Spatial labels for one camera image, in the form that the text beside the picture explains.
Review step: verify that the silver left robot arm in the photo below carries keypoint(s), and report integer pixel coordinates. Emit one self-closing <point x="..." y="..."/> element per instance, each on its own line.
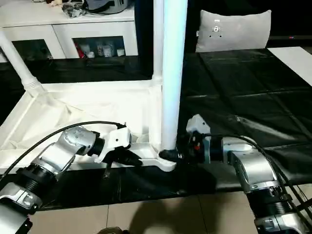
<point x="53" y="156"/>

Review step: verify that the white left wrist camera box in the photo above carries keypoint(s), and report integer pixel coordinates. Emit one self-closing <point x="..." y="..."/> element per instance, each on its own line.
<point x="117" y="137"/>

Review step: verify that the white flat board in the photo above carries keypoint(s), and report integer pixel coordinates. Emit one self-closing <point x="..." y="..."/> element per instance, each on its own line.
<point x="295" y="57"/>

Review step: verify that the grey pillow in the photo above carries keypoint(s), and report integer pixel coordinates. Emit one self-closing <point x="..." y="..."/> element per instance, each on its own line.
<point x="234" y="31"/>

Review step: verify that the white plastic table top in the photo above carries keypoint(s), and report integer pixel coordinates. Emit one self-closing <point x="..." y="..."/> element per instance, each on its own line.
<point x="73" y="107"/>

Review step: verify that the white sideboard cabinet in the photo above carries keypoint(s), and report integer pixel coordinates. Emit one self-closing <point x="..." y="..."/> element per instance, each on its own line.
<point x="39" y="29"/>

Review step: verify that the colourful clutter bundle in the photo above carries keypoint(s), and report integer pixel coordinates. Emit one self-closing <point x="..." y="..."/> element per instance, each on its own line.
<point x="70" y="7"/>

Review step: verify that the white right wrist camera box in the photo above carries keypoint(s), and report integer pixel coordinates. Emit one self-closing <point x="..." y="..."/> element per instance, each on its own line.
<point x="198" y="126"/>

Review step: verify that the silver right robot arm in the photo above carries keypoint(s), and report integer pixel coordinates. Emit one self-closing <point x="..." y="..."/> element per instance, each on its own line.
<point x="248" y="165"/>

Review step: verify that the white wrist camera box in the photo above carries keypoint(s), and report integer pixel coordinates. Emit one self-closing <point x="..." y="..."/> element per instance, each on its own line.
<point x="198" y="126"/>
<point x="117" y="137"/>

